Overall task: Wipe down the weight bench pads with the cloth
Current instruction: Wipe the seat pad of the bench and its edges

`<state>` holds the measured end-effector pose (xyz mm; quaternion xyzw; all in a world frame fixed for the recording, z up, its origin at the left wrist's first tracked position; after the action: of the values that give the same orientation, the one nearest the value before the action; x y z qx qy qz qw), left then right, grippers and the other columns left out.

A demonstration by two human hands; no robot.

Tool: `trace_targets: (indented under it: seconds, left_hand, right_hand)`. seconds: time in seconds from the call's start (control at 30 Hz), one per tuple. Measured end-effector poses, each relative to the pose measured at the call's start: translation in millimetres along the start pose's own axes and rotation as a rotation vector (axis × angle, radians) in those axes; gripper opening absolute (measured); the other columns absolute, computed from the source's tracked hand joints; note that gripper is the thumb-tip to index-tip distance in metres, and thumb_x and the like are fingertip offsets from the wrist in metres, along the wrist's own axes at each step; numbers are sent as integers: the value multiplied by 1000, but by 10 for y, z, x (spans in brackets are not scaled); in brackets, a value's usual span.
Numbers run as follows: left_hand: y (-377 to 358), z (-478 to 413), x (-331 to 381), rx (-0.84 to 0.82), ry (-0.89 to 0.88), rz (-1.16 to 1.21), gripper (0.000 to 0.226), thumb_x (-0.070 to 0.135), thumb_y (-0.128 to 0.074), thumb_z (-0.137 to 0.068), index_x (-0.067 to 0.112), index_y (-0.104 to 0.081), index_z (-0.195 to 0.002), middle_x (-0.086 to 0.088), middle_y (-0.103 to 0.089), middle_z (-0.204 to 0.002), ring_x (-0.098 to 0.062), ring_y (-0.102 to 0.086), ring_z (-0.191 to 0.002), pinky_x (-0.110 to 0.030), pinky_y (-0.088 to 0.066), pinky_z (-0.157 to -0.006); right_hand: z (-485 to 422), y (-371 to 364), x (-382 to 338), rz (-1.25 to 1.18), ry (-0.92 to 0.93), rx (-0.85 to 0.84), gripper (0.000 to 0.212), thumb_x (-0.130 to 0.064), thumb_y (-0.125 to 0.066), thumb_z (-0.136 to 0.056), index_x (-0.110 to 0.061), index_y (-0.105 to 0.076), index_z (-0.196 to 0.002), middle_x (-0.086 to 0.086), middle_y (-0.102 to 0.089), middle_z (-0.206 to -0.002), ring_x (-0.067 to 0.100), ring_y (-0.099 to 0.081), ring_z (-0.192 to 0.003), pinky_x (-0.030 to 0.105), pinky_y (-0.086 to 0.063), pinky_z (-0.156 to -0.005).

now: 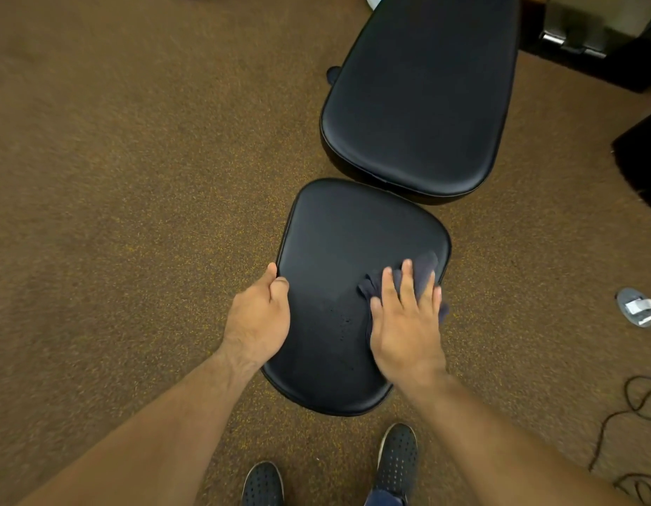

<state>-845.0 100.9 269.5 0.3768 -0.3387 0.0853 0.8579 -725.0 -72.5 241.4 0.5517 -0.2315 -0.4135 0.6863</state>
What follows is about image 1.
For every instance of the silver round floor socket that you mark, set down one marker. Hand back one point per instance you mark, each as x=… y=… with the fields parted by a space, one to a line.
x=628 y=300

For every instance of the white plug adapter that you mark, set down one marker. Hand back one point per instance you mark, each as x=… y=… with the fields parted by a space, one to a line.
x=639 y=308

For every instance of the black padded workout bench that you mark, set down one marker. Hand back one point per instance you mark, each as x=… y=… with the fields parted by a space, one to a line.
x=410 y=100

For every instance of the black shoe white sole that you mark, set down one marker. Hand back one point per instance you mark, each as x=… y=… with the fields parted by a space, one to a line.
x=263 y=484
x=396 y=458

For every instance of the beige panel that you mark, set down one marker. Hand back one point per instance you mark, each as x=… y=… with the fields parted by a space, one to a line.
x=621 y=13

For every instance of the person's right hand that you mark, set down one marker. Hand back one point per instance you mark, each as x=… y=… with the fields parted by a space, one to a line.
x=407 y=337

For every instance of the black storage shelf rack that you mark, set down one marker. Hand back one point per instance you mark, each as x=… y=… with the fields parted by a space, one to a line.
x=610 y=68

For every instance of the person's black shorts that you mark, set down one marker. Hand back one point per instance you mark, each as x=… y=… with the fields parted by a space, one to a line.
x=642 y=158

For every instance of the person's right forearm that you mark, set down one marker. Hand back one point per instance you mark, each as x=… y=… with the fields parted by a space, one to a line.
x=505 y=447

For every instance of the person's left hand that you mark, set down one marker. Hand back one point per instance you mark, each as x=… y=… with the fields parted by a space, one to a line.
x=257 y=321

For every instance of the person's blue garment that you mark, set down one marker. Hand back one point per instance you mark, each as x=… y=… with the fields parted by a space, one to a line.
x=383 y=497

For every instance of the person's left forearm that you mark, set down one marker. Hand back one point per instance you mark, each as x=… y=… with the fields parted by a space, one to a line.
x=141 y=442

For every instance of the dark grey cleaning cloth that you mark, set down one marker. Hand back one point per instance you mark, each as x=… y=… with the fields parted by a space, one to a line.
x=423 y=268

